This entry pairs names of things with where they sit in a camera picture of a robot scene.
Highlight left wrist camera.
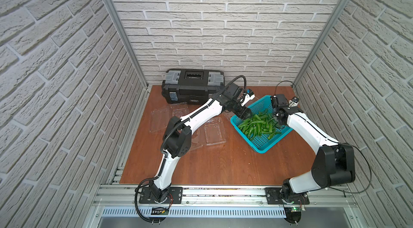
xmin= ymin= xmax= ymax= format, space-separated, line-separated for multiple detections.
xmin=241 ymin=89 xmax=255 ymax=106

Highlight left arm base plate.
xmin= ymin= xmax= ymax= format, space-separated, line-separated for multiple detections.
xmin=139 ymin=187 xmax=183 ymax=204

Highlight black plastic toolbox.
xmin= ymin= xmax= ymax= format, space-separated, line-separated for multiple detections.
xmin=161 ymin=69 xmax=225 ymax=105

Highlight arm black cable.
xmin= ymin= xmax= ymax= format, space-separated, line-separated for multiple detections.
xmin=134 ymin=177 xmax=156 ymax=223
xmin=341 ymin=143 xmax=372 ymax=195

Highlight aluminium front rail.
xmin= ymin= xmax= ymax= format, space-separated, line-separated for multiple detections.
xmin=92 ymin=185 xmax=358 ymax=208

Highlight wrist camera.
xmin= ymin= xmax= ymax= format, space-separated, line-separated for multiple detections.
xmin=241 ymin=89 xmax=255 ymax=106
xmin=289 ymin=97 xmax=300 ymax=107

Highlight clear clamshell container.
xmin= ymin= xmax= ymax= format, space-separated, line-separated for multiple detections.
xmin=190 ymin=117 xmax=227 ymax=152
xmin=149 ymin=103 xmax=189 ymax=133

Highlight green peppers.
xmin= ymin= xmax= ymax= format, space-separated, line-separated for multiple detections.
xmin=237 ymin=110 xmax=284 ymax=141

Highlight right corner metal post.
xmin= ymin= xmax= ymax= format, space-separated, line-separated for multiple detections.
xmin=293 ymin=0 xmax=349 ymax=86

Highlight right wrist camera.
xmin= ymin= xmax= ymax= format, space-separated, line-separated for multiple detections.
xmin=289 ymin=97 xmax=300 ymax=107

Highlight clear clamshell front container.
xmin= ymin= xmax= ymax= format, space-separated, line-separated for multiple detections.
xmin=190 ymin=117 xmax=227 ymax=152

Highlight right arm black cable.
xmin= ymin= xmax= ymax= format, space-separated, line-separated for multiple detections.
xmin=341 ymin=143 xmax=372 ymax=195

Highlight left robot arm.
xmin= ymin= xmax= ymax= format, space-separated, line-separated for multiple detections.
xmin=149 ymin=83 xmax=255 ymax=203

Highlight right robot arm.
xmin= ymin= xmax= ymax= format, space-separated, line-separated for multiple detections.
xmin=271 ymin=94 xmax=356 ymax=204

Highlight corner metal post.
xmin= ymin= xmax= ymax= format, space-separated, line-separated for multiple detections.
xmin=293 ymin=0 xmax=349 ymax=86
xmin=102 ymin=0 xmax=149 ymax=88

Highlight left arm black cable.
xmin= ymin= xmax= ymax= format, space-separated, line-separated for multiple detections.
xmin=134 ymin=177 xmax=156 ymax=223

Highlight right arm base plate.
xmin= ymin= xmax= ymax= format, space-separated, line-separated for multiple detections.
xmin=264 ymin=187 xmax=310 ymax=205

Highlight left corner metal post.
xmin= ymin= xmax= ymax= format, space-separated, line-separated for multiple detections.
xmin=102 ymin=0 xmax=149 ymax=88

